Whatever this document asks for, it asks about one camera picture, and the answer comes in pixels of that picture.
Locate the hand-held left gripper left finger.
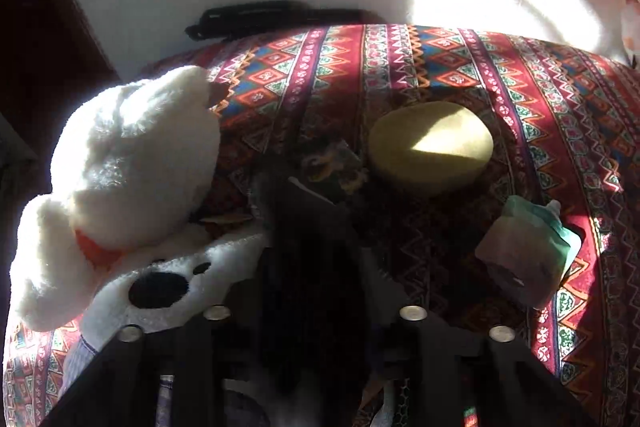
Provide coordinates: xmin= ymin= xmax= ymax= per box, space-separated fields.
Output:
xmin=40 ymin=252 xmax=273 ymax=427

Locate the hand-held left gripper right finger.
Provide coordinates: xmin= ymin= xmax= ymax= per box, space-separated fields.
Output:
xmin=362 ymin=252 xmax=596 ymax=427

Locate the green spout pouch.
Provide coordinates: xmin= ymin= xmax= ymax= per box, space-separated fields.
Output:
xmin=474 ymin=196 xmax=584 ymax=309

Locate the white plush bear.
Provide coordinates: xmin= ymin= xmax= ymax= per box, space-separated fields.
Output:
xmin=9 ymin=66 xmax=273 ymax=350

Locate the dark printed packet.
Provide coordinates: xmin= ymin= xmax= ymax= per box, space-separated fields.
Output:
xmin=299 ymin=141 xmax=370 ymax=208

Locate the yellow-green round tin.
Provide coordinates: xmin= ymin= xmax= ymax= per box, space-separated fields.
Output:
xmin=367 ymin=101 xmax=495 ymax=198

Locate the red patterned tablecloth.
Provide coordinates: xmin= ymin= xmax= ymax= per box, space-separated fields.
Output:
xmin=2 ymin=23 xmax=640 ymax=427

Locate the orange and white object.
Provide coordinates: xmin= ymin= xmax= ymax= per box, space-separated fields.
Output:
xmin=609 ymin=0 xmax=640 ymax=68

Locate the black strap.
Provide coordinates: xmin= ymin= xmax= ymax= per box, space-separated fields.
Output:
xmin=184 ymin=0 xmax=383 ymax=42

